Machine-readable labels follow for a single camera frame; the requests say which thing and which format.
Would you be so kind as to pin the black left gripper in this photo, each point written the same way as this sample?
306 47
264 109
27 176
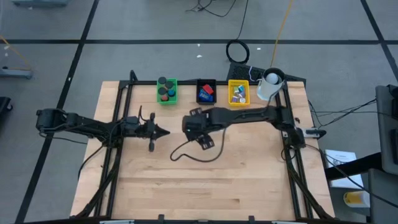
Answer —
144 130

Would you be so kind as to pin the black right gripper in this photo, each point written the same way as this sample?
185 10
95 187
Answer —
196 124

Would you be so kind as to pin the red digital display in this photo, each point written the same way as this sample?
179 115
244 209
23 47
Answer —
208 89

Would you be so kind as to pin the white cylindrical container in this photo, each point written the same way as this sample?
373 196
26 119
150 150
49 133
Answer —
234 99

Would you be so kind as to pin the green white charger plug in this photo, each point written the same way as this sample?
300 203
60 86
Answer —
236 90

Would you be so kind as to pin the orange sand hourglass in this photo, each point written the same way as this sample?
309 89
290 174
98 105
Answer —
162 80

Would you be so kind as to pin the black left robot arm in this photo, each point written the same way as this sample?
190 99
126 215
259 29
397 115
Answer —
84 124

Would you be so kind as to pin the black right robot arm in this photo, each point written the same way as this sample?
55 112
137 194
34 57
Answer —
248 113

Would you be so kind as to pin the black plastic basket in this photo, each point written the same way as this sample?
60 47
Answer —
199 102

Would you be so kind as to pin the green plastic basket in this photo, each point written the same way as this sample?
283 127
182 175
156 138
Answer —
174 101

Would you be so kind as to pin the yellow plastic basket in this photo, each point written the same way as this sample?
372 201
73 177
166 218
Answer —
230 85

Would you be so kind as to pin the white cup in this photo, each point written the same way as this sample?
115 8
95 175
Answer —
267 90

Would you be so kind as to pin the white paper sheet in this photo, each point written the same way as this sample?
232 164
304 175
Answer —
342 157

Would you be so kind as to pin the grey equipment base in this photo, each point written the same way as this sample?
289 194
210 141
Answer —
15 73

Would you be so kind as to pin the black caster object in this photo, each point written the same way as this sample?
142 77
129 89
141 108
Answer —
4 104

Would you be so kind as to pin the black desk bar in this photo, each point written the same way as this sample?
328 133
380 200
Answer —
354 166

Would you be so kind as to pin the yellow bottle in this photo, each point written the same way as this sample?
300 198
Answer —
356 199

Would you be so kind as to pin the grey flat equipment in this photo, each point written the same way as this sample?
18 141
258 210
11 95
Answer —
37 3

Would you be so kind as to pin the grey cabinet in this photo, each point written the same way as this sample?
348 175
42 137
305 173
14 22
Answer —
387 130

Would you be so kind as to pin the grey box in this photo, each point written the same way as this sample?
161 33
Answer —
384 186

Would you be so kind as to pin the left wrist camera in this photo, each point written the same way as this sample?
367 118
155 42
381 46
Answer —
132 120

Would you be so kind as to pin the black aluminium table frame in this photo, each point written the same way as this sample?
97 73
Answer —
146 82

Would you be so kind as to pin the silver black base bracket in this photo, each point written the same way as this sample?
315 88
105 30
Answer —
314 133

